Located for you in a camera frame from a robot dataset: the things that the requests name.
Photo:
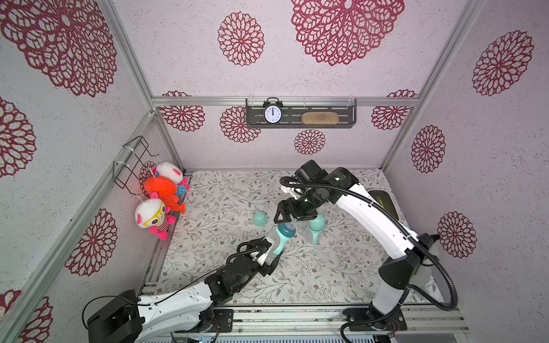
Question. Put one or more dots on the black alarm clock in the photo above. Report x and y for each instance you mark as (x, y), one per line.
(273, 110)

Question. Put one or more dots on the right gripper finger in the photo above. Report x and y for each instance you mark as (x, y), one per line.
(303, 215)
(285, 212)

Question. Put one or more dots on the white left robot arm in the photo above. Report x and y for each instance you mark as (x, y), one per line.
(130, 318)

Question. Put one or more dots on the white plush red striped outfit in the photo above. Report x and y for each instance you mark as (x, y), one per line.
(153, 215)

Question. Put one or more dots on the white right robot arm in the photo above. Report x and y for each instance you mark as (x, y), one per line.
(399, 242)

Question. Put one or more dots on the wooden brush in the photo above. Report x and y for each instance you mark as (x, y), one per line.
(320, 118)

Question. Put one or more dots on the orange plush toy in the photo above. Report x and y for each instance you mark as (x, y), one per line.
(165, 190)

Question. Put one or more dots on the grey wall shelf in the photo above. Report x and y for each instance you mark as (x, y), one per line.
(254, 118)

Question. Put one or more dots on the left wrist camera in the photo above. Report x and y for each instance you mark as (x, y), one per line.
(258, 257)

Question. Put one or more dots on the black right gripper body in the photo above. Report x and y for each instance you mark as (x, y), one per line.
(292, 209)

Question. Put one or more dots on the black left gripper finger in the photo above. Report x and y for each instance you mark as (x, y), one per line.
(271, 263)
(264, 243)

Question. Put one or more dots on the teal nipple collar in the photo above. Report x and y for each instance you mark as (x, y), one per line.
(286, 230)

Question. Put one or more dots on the black wire basket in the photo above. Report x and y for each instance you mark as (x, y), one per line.
(126, 170)

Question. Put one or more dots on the cream box dark lid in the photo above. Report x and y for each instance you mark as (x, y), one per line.
(385, 201)

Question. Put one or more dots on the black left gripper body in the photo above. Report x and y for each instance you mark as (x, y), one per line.
(255, 266)

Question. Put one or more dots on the white plush blue polka-dot outfit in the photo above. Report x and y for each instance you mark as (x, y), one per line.
(174, 174)

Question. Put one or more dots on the mint bottle cap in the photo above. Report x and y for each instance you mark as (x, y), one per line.
(259, 219)
(317, 224)

